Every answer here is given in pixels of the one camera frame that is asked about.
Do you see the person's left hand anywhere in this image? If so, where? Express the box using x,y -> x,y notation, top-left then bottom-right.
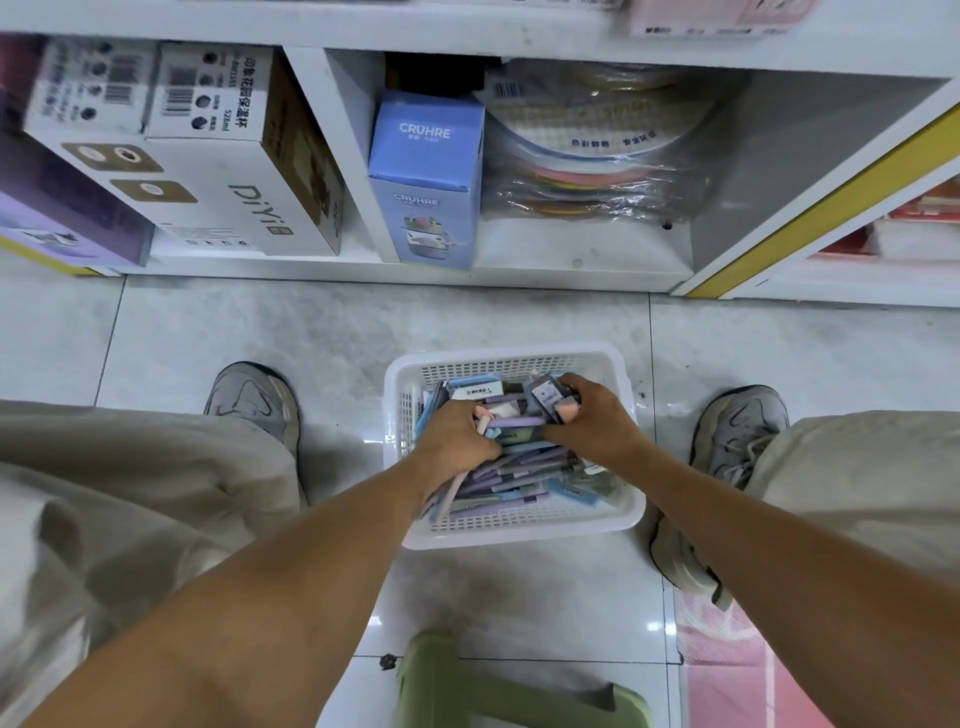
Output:
412,397 -> 504,489

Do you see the person's right hand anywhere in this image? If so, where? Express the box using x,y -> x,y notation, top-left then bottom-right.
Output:
528,375 -> 654,474

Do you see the pile of lead refill packets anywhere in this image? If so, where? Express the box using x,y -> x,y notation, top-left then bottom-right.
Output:
417,372 -> 624,519

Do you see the white plastic basket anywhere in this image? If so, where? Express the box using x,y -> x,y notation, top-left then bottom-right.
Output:
382,342 -> 650,551

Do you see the white shelf with yellow trim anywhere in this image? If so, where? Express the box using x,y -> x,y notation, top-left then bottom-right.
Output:
0,0 -> 960,309

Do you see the person's right forearm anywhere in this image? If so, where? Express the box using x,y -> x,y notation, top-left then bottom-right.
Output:
607,442 -> 960,728

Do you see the person's left forearm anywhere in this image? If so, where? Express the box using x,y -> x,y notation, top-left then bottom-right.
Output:
22,450 -> 452,728

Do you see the grey sneaker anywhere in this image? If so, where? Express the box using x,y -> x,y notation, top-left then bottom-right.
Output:
649,385 -> 791,609
204,361 -> 302,452

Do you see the green plastic stool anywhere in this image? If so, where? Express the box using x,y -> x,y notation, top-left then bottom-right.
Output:
393,630 -> 657,728

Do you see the red floor sticker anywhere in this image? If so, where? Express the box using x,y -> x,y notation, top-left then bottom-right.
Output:
672,585 -> 834,728

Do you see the blue small carton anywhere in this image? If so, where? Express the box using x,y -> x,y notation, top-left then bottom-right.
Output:
369,90 -> 488,269

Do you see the stack of wrapped discs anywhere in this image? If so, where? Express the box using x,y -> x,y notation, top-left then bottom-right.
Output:
480,63 -> 737,219

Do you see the large white cardboard box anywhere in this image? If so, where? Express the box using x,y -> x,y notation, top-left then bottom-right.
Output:
22,42 -> 344,257

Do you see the red white flat box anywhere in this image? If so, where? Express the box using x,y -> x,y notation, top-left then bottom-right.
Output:
817,177 -> 960,264

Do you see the purple box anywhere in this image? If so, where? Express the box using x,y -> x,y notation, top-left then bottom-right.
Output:
0,127 -> 152,275

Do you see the white barcode box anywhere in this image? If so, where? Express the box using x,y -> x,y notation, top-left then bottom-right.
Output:
22,37 -> 159,152

